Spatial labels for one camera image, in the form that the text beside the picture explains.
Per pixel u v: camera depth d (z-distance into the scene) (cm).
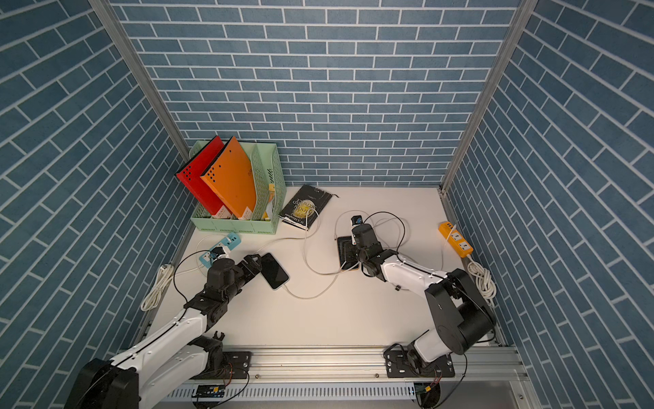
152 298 87
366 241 70
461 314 44
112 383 40
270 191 116
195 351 62
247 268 76
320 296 88
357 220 81
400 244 99
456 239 99
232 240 98
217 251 78
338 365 135
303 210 108
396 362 74
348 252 80
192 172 86
